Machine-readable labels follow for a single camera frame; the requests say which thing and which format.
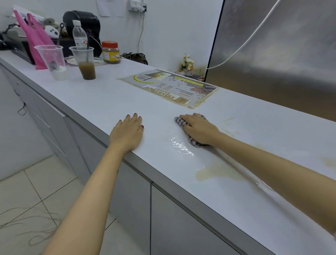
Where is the white power cable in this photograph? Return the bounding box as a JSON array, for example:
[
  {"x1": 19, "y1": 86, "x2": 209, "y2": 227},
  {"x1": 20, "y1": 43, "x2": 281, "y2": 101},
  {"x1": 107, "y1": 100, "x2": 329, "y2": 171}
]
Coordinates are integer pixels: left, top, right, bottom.
[{"x1": 205, "y1": 0, "x2": 281, "y2": 70}]

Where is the thin pale cable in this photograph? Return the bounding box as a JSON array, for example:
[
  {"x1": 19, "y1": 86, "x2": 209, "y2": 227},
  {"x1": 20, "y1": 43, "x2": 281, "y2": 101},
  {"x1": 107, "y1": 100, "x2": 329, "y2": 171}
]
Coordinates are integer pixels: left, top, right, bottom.
[{"x1": 136, "y1": 11, "x2": 146, "y2": 54}]

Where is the brown liquid spill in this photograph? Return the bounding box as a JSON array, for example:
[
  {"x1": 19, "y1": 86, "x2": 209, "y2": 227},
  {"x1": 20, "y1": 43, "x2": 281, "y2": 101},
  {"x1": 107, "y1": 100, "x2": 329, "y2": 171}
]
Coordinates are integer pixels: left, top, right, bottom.
[{"x1": 195, "y1": 164, "x2": 252, "y2": 182}]

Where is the person's left hand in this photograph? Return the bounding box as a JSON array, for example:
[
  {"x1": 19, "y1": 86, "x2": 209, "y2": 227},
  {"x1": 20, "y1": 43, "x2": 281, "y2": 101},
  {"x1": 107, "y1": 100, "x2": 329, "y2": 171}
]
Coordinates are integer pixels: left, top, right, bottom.
[{"x1": 109, "y1": 113, "x2": 145, "y2": 153}]

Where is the dark bundle of cables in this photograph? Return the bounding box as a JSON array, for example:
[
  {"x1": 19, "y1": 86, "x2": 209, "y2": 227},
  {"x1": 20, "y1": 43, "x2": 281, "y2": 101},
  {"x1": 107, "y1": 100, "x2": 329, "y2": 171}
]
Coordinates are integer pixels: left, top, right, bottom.
[{"x1": 122, "y1": 53, "x2": 148, "y2": 65}]

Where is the small flower pot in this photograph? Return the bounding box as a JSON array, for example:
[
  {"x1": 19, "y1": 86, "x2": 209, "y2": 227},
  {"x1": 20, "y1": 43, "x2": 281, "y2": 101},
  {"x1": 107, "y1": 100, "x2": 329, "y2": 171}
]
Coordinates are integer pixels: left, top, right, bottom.
[{"x1": 182, "y1": 54, "x2": 195, "y2": 77}]

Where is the black coffee machine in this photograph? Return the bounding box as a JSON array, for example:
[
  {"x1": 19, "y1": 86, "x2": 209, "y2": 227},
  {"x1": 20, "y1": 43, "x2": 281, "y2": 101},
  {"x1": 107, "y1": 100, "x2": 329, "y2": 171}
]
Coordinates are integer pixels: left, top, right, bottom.
[{"x1": 62, "y1": 11, "x2": 102, "y2": 58}]

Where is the thin string on floor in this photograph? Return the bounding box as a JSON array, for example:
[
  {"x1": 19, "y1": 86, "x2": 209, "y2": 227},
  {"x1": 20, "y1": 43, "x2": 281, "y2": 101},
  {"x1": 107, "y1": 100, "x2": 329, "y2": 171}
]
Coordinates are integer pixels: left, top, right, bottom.
[{"x1": 0, "y1": 206, "x2": 61, "y2": 246}]

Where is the person's left forearm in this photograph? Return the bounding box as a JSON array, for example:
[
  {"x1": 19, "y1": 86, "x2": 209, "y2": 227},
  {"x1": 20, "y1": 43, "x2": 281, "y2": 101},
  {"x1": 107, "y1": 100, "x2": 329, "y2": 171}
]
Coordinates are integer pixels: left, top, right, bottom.
[{"x1": 42, "y1": 143, "x2": 133, "y2": 255}]

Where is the white plate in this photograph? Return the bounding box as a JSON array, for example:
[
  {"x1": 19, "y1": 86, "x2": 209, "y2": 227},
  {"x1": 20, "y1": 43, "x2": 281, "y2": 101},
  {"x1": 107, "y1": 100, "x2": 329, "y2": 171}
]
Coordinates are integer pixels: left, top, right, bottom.
[{"x1": 64, "y1": 56, "x2": 108, "y2": 66}]

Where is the laminated menu sheet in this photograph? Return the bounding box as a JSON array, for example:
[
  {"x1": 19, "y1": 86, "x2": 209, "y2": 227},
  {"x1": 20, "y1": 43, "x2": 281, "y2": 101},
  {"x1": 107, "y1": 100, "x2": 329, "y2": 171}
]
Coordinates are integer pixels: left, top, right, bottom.
[{"x1": 116, "y1": 69, "x2": 219, "y2": 109}]

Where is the person's right hand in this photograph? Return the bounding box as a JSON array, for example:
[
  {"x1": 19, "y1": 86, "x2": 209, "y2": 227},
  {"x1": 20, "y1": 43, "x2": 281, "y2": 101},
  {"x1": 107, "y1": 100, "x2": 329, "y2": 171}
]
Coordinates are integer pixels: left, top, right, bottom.
[{"x1": 181, "y1": 113, "x2": 221, "y2": 146}]

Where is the jar with orange lid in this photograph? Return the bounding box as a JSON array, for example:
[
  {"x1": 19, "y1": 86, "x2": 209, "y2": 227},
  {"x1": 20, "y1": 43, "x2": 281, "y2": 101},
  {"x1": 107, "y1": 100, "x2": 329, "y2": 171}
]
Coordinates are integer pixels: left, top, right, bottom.
[{"x1": 101, "y1": 41, "x2": 121, "y2": 64}]

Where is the pink plastic bag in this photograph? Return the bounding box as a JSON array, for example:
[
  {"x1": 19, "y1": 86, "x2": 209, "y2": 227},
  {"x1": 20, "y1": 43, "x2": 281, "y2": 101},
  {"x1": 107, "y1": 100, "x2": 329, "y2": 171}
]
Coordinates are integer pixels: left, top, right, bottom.
[{"x1": 13, "y1": 10, "x2": 57, "y2": 70}]

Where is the black long-handled spoon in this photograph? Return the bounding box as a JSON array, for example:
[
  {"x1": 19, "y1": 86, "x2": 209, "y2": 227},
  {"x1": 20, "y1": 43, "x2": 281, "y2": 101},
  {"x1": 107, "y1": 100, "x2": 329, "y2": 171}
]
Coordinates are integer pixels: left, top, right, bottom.
[{"x1": 50, "y1": 23, "x2": 65, "y2": 72}]

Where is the white wall socket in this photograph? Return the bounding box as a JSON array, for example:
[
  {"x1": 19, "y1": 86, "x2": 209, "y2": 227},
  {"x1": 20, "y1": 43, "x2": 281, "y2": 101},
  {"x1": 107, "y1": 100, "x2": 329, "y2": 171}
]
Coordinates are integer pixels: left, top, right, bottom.
[{"x1": 128, "y1": 0, "x2": 148, "y2": 12}]

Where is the checked cleaning cloth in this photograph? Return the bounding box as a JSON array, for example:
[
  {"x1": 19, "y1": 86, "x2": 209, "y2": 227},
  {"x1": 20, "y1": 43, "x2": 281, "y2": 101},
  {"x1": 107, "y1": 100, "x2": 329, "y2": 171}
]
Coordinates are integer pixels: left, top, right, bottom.
[{"x1": 174, "y1": 114, "x2": 211, "y2": 148}]

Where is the white paper on wall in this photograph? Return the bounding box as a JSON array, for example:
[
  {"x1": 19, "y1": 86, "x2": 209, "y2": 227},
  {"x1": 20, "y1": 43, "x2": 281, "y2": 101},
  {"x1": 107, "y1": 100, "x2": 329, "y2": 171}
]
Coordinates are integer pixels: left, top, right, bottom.
[{"x1": 96, "y1": 0, "x2": 125, "y2": 18}]

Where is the plastic cup with brown drink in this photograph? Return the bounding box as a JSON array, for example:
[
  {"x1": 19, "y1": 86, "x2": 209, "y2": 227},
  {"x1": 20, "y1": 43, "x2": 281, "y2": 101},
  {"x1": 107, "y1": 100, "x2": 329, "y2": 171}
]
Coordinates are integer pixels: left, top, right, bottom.
[{"x1": 69, "y1": 46, "x2": 94, "y2": 80}]

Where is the black cash drawer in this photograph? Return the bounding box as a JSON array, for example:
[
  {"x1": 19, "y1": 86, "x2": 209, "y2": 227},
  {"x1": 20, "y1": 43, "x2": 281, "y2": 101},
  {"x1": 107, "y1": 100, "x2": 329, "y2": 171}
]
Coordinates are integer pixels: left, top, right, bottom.
[{"x1": 1, "y1": 33, "x2": 36, "y2": 65}]

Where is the plastic cup with white powder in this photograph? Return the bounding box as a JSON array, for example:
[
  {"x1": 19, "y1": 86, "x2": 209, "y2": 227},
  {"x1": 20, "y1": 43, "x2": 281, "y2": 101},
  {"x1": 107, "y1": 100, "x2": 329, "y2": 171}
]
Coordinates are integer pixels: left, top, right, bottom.
[{"x1": 34, "y1": 45, "x2": 69, "y2": 81}]

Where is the black stirrer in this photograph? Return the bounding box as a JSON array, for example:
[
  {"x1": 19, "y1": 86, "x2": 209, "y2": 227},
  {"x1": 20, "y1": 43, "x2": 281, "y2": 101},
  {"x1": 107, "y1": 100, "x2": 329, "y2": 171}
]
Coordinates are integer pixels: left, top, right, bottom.
[{"x1": 85, "y1": 29, "x2": 93, "y2": 51}]

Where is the person's right forearm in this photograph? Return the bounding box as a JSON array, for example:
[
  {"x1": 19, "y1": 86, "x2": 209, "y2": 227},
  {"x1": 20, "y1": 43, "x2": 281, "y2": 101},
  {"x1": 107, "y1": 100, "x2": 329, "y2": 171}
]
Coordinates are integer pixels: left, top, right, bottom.
[{"x1": 209, "y1": 130, "x2": 336, "y2": 235}]

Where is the stainless steel refrigerator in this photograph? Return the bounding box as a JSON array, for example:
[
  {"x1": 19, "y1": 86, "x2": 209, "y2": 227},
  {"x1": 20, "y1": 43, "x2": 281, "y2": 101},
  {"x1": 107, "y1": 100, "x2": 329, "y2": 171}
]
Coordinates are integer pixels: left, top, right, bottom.
[{"x1": 205, "y1": 0, "x2": 336, "y2": 123}]

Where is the grey counter cabinet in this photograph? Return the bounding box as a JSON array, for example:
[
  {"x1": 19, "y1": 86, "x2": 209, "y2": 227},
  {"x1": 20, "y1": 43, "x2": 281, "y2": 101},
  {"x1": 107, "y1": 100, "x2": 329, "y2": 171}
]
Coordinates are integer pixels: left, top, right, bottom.
[{"x1": 0, "y1": 56, "x2": 279, "y2": 255}]

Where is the clear plastic water bottle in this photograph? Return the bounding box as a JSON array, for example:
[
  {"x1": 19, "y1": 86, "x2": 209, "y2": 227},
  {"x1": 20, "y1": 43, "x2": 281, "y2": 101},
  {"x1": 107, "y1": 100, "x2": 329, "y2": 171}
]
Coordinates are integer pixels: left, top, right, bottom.
[{"x1": 72, "y1": 20, "x2": 87, "y2": 49}]

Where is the white small appliance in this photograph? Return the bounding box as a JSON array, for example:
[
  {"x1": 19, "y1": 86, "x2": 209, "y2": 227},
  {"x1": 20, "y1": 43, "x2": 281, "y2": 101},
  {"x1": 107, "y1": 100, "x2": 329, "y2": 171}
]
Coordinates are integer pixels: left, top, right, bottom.
[{"x1": 43, "y1": 23, "x2": 61, "y2": 38}]

